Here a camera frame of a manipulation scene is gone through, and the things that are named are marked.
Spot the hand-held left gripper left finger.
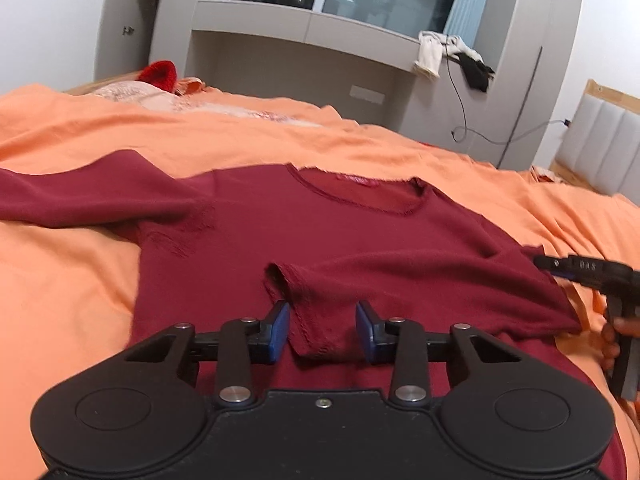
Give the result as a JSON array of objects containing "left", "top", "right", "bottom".
[{"left": 125, "top": 301, "right": 291, "bottom": 407}]

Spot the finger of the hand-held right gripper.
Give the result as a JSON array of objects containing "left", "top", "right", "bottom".
[{"left": 532, "top": 255, "right": 571, "bottom": 280}]

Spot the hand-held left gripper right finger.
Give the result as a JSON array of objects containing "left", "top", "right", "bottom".
[{"left": 355, "top": 301, "right": 523, "bottom": 406}]

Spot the maroon knit shirt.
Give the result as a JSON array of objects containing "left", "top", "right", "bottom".
[{"left": 0, "top": 162, "right": 628, "bottom": 480}]

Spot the person's right hand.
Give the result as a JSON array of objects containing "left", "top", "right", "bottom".
[{"left": 600, "top": 316, "right": 640, "bottom": 375}]

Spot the pale crumpled cloth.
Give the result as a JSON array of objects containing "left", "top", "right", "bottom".
[{"left": 530, "top": 164, "right": 571, "bottom": 184}]

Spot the padded grey headboard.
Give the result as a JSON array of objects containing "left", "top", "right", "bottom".
[{"left": 550, "top": 79, "right": 640, "bottom": 198}]

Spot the black hanging cloth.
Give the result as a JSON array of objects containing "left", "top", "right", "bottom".
[{"left": 457, "top": 52, "right": 496, "bottom": 93}]

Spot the orange bed sheet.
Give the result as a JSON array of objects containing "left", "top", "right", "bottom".
[{"left": 0, "top": 84, "right": 640, "bottom": 480}]

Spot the white hanging cloth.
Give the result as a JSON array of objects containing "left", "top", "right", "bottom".
[{"left": 412, "top": 30, "right": 483, "bottom": 81}]

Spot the small orange cloth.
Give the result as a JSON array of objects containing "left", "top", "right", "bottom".
[{"left": 172, "top": 77, "right": 208, "bottom": 97}]

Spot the pink patterned pillow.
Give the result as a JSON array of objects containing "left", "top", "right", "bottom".
[{"left": 92, "top": 80, "right": 321, "bottom": 128}]

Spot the blue curtain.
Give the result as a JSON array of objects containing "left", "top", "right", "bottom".
[{"left": 445, "top": 0, "right": 496, "bottom": 41}]

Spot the red knit hat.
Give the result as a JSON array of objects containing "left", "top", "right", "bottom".
[{"left": 138, "top": 60, "right": 179, "bottom": 93}]

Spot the grey built-in cabinet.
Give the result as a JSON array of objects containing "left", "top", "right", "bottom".
[{"left": 95, "top": 0, "right": 588, "bottom": 171}]

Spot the black cable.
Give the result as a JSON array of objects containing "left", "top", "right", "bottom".
[{"left": 442, "top": 42, "right": 573, "bottom": 146}]

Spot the white wall socket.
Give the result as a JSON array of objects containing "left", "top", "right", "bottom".
[{"left": 350, "top": 85, "right": 387, "bottom": 106}]

